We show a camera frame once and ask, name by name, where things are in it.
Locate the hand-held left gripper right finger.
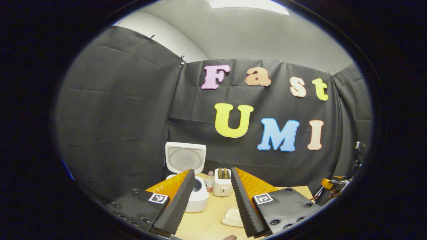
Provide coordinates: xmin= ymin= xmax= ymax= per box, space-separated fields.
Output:
xmin=230 ymin=167 xmax=323 ymax=238

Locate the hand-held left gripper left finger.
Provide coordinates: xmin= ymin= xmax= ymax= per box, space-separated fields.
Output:
xmin=106 ymin=168 xmax=196 ymax=236

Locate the white chopstick holder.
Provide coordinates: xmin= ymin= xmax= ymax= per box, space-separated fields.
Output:
xmin=212 ymin=167 xmax=233 ymax=197

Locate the white rice cooker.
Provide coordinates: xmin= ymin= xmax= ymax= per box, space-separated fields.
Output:
xmin=164 ymin=141 xmax=210 ymax=213

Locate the white rectangular tray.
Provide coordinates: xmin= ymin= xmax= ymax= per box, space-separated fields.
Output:
xmin=221 ymin=203 xmax=244 ymax=228

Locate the small clear bottle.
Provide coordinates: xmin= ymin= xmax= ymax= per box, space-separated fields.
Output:
xmin=205 ymin=171 xmax=215 ymax=193

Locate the black backdrop cloth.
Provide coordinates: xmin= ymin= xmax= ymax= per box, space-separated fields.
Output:
xmin=55 ymin=26 xmax=373 ymax=204

